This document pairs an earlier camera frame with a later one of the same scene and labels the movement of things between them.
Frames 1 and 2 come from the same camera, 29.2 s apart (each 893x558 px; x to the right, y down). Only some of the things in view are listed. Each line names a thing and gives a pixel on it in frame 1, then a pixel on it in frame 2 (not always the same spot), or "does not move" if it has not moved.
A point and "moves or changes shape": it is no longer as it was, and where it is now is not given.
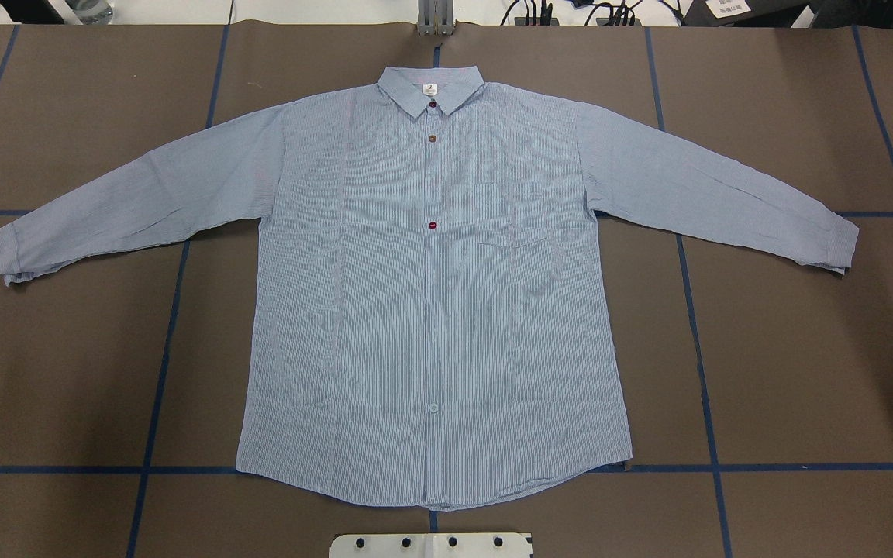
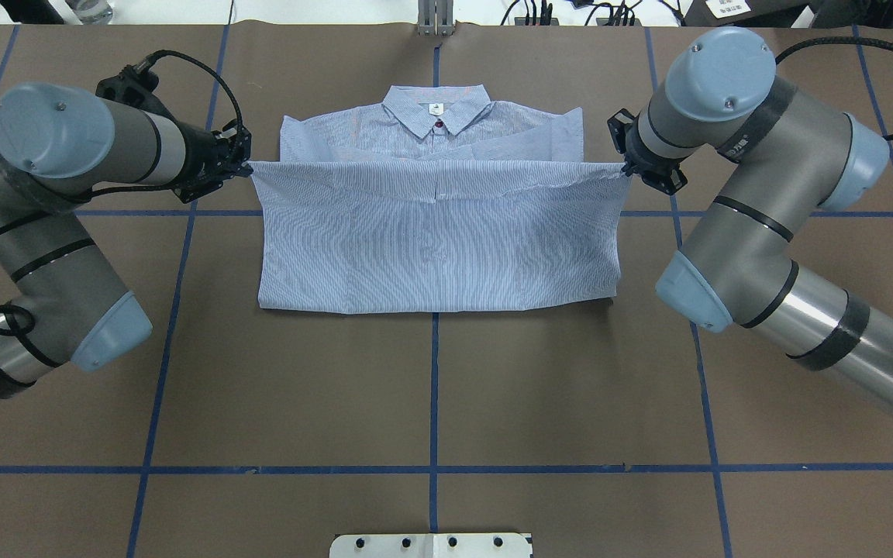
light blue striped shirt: (429, 323) moves or changes shape
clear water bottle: (91, 12) does not move
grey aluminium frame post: (436, 17) does not move
